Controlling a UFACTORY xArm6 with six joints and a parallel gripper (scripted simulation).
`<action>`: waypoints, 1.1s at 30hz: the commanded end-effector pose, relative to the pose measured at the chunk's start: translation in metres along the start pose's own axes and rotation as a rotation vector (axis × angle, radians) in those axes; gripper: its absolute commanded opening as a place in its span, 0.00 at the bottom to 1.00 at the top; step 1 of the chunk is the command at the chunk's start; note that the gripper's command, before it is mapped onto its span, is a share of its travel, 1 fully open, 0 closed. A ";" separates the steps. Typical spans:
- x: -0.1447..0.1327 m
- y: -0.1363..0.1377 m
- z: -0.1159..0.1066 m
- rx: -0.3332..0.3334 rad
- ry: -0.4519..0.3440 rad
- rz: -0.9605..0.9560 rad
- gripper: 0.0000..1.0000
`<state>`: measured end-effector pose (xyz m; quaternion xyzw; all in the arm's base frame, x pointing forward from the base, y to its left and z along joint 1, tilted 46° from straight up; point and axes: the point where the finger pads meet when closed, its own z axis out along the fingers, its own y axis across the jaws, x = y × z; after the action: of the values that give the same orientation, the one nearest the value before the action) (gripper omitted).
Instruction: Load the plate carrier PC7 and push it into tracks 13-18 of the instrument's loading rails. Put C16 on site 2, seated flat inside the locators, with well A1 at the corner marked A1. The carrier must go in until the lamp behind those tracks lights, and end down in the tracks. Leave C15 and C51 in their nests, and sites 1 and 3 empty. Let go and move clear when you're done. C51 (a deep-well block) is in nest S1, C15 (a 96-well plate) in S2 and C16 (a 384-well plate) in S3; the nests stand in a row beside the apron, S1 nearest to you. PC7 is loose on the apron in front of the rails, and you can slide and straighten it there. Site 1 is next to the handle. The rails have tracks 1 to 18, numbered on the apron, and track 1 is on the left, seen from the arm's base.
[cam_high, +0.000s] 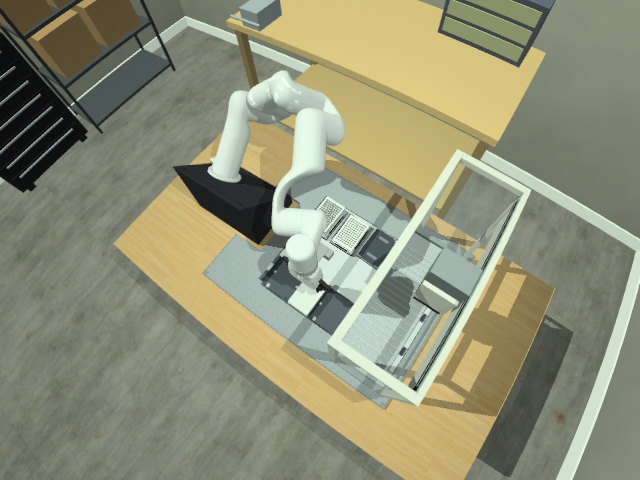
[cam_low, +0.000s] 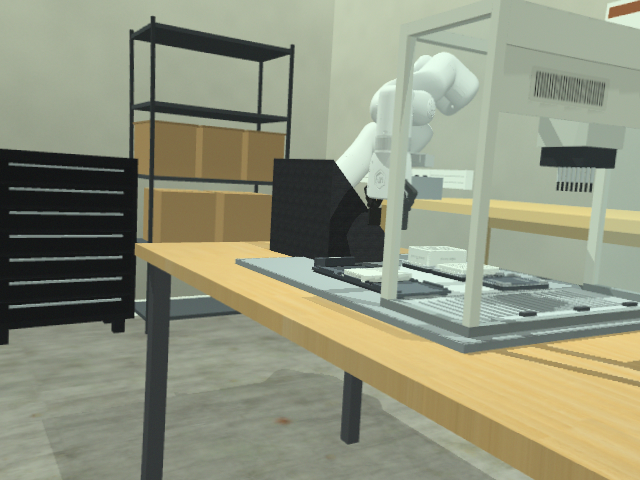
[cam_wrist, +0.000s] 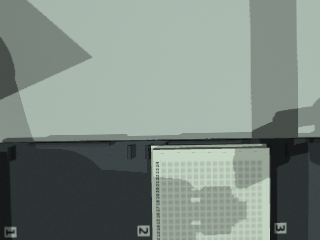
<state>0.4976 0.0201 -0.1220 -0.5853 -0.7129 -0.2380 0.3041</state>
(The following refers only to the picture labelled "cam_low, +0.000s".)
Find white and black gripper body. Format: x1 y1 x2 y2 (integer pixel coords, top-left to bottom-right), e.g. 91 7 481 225
367 150 391 200

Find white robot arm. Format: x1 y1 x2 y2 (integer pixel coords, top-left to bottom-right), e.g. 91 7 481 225
336 79 396 188

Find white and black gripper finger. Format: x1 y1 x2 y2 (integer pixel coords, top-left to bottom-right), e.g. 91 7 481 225
364 186 383 226

